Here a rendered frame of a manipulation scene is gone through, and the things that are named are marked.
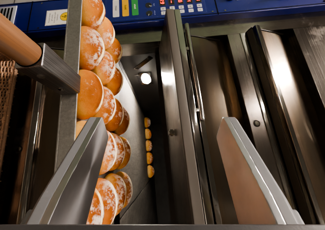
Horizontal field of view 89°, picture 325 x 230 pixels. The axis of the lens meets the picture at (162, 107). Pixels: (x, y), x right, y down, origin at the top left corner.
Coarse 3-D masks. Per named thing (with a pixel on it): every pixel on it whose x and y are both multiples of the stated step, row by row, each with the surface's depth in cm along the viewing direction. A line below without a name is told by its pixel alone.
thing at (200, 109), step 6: (186, 24) 54; (186, 30) 54; (186, 36) 54; (186, 48) 51; (192, 48) 52; (192, 54) 51; (192, 60) 50; (192, 66) 50; (192, 72) 50; (198, 84) 48; (198, 90) 47; (198, 96) 47; (198, 102) 47; (198, 108) 46; (204, 114) 46; (204, 120) 45
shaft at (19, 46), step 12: (0, 24) 15; (12, 24) 16; (0, 36) 15; (12, 36) 16; (24, 36) 17; (0, 48) 16; (12, 48) 16; (24, 48) 17; (36, 48) 19; (24, 60) 18; (36, 60) 19
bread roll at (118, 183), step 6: (108, 174) 42; (114, 174) 42; (108, 180) 40; (114, 180) 41; (120, 180) 41; (114, 186) 40; (120, 186) 40; (120, 192) 40; (126, 192) 42; (120, 198) 39; (120, 204) 39; (120, 210) 40
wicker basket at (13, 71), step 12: (0, 60) 58; (12, 60) 58; (0, 72) 57; (12, 72) 58; (0, 84) 56; (12, 84) 56; (0, 96) 55; (12, 96) 55; (0, 108) 53; (0, 120) 53; (0, 132) 52; (0, 144) 51; (0, 156) 50; (0, 168) 49
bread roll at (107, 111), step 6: (108, 90) 39; (108, 96) 38; (108, 102) 38; (114, 102) 39; (102, 108) 37; (108, 108) 37; (114, 108) 39; (96, 114) 36; (102, 114) 37; (108, 114) 37; (114, 114) 40; (108, 120) 38
